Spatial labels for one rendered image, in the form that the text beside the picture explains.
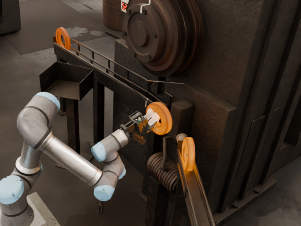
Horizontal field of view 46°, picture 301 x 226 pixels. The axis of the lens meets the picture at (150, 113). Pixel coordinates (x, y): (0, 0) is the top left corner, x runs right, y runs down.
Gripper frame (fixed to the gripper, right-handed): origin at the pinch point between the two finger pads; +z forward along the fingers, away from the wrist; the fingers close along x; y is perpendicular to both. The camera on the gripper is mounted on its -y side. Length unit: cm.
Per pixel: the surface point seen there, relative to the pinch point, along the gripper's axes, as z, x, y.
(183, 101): 21.3, 7.0, -11.1
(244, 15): 44, -10, 35
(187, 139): 2.7, -15.7, -6.7
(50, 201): -58, 51, -72
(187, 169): -4.8, -22.7, -15.1
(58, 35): 14, 143, -26
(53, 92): -21, 81, -22
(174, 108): 14.5, 6.3, -10.5
